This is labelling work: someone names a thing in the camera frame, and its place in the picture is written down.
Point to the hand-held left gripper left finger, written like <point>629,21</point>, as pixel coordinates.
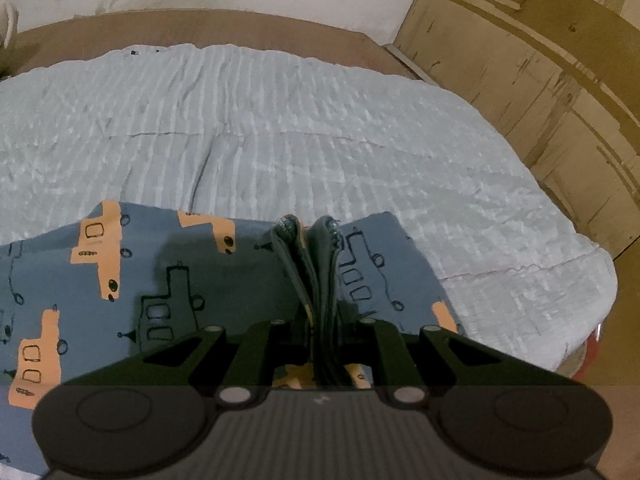
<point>280,332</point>

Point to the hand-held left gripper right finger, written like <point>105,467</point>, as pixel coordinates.
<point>365,332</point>

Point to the blue pants with orange print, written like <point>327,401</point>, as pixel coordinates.
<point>150,260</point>

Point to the light blue quilted blanket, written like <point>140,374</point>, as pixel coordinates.
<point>300,135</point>

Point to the plywood panel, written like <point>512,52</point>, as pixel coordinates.
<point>525,70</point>

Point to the white comforter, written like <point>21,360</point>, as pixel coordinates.
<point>7,17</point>

